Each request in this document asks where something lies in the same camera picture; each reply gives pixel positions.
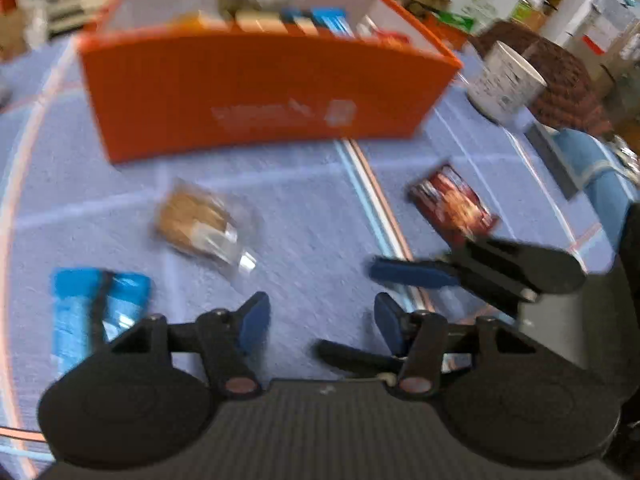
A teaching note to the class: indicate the white box with red label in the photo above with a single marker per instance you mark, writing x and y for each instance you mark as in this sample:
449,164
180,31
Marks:
607,25

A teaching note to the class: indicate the clear packet with beige cookie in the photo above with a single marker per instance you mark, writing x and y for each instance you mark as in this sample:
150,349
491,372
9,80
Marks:
200,225

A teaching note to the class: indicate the orange cardboard box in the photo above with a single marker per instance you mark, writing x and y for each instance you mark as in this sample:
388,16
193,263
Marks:
250,95

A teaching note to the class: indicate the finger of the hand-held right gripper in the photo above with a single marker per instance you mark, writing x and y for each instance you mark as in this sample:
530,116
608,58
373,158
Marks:
357,357
410,272

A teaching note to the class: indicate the yellow snack packet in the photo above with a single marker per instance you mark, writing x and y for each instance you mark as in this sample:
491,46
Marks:
200,21

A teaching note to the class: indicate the dark red snack packet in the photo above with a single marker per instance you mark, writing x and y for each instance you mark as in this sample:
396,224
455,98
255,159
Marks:
452,202

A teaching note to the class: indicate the brown plaid cushion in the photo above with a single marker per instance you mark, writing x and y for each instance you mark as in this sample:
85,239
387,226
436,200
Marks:
565,75

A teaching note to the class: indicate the white patterned cup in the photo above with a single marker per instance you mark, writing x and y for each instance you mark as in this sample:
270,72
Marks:
505,80

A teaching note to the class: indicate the small blue snack packet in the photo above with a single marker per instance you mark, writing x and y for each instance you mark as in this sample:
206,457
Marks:
322,21

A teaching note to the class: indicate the blue packet with black stripe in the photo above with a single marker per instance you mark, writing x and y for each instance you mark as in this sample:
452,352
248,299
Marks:
82,310

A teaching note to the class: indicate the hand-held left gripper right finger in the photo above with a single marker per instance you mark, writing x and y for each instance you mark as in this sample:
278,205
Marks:
387,322

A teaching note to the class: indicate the tan snack packet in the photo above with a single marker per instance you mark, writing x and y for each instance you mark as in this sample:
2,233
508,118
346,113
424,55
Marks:
260,21

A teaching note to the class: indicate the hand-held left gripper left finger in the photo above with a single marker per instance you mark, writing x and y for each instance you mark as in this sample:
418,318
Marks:
255,321

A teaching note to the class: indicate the blue cloth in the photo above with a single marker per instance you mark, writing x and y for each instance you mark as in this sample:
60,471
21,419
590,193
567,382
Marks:
597,180

